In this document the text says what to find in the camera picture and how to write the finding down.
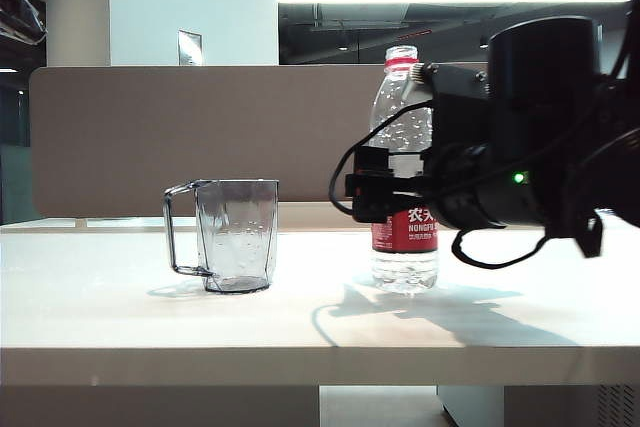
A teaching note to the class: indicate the small round ceiling spotlight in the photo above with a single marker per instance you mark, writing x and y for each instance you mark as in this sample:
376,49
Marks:
483,43

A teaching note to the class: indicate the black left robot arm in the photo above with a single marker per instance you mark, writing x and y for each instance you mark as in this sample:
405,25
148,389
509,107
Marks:
20,12

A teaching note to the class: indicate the framed wall sign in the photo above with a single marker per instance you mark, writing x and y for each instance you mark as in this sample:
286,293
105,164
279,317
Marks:
190,48

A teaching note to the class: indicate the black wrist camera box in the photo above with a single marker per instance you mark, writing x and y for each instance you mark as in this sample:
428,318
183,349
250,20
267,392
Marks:
460,81

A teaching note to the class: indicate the brown desk partition panel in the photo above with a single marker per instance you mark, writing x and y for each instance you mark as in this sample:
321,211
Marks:
125,137

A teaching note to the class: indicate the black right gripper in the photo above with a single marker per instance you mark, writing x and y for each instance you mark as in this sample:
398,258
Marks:
462,122

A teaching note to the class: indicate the clear red-label water bottle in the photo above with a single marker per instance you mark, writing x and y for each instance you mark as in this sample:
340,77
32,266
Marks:
405,267

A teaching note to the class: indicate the brown table leg panel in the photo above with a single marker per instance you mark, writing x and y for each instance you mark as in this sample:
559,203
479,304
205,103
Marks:
150,407

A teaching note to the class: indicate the grey cabinet under table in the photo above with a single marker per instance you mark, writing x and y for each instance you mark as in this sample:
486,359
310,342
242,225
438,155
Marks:
470,407

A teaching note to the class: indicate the beige partition foot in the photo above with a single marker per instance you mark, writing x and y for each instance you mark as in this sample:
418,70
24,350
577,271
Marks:
81,222

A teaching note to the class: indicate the clear grey faceted mug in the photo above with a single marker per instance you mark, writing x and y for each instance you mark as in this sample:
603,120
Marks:
235,237

